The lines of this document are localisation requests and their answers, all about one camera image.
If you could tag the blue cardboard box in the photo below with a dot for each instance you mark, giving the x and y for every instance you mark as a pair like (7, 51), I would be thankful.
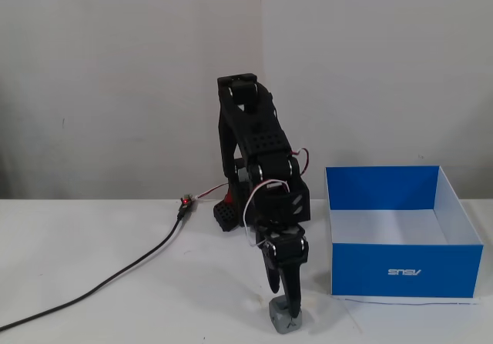
(404, 267)

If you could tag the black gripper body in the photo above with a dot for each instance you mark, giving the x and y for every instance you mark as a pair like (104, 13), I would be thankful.
(286, 251)

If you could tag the gray block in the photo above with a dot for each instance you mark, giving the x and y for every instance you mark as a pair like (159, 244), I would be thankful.
(278, 313)

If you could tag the small controller board red LED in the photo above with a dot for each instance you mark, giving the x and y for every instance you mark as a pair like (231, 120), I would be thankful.
(185, 202)

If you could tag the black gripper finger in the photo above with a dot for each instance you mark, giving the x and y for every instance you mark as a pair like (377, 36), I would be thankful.
(271, 274)
(292, 290)

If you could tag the red black table clamp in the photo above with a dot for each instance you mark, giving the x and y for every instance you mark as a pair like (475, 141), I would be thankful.
(229, 199)

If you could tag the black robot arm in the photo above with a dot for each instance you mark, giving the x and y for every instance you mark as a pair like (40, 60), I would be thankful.
(265, 144)

